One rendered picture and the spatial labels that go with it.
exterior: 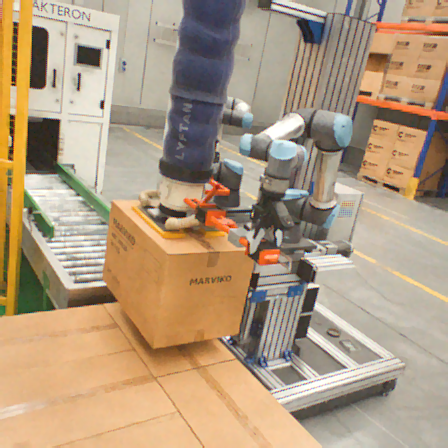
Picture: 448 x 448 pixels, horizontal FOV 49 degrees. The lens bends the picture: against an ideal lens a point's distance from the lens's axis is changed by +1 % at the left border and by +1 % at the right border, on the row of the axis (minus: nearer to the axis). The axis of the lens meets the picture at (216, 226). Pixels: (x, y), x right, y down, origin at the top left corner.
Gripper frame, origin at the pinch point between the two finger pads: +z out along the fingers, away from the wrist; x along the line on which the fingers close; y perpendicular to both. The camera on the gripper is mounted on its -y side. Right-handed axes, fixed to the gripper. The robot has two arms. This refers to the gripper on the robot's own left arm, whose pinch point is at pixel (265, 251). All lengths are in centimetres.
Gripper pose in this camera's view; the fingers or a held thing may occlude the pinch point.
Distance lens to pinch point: 156.4
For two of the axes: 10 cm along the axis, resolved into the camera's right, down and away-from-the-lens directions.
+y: -5.0, -3.7, 7.9
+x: -8.5, 0.3, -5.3
